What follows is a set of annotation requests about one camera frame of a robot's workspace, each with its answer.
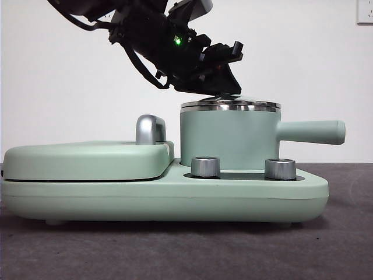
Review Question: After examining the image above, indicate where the glass lid with green knob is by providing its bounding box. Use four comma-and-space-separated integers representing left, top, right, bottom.
180, 93, 282, 109

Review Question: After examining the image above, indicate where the silver control knob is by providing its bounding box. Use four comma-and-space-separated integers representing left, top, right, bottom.
264, 158, 297, 180
191, 156, 221, 178

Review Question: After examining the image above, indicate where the mint green breakfast machine base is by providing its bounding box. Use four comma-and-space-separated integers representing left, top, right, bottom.
0, 159, 330, 227

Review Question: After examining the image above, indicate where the mint green griddle lid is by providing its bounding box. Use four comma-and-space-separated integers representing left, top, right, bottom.
3, 114, 175, 181

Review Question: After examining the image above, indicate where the mint green handled pot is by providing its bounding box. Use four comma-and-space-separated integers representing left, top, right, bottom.
179, 104, 347, 173

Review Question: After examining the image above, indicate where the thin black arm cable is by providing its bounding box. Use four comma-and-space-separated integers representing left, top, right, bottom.
124, 48, 171, 90

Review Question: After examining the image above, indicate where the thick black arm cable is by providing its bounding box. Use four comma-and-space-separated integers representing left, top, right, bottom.
61, 4, 117, 32

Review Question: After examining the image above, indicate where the white wall socket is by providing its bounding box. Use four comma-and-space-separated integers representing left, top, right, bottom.
356, 0, 373, 25

